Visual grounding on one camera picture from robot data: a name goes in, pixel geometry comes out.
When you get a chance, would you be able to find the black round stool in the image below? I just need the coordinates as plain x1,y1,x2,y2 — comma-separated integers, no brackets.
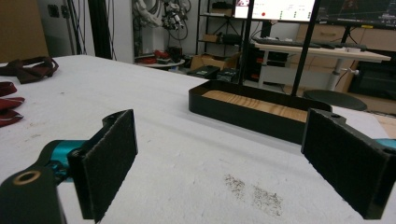
303,89,369,112

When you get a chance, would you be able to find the dark computer monitor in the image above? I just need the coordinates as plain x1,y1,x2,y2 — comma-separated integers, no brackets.
316,0,396,30

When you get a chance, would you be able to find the cardboard box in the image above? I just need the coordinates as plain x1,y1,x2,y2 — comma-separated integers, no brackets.
190,52,241,71

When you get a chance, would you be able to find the dark maroon tie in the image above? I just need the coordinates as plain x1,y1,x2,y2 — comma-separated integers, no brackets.
0,55,60,85

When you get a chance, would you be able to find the black metal shelf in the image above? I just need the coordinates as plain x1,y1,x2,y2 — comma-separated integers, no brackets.
195,0,248,58

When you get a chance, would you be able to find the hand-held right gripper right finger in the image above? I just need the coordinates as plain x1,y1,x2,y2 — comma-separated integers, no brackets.
301,107,396,219

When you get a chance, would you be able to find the round white table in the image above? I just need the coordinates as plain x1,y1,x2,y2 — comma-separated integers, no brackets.
136,59,187,70

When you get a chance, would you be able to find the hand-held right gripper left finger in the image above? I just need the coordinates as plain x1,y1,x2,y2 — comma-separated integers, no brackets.
67,108,138,223

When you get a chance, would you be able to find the lit computer monitor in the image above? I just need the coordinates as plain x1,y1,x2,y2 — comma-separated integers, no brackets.
233,0,317,23

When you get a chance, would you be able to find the white foam mat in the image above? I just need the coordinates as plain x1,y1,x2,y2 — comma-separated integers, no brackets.
0,55,396,224

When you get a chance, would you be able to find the black rack with wooden tray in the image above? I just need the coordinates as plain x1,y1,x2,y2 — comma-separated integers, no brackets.
188,0,333,146

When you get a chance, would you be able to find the white standing desk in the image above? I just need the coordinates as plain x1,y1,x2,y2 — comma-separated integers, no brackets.
253,41,392,91

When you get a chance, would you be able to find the white robot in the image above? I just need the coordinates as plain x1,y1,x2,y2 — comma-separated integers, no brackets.
133,0,191,32

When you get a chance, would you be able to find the black keyboard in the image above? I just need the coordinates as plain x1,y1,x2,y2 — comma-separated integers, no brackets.
253,36,322,49

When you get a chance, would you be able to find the red tie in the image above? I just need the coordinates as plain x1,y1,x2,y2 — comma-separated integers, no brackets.
0,81,26,129

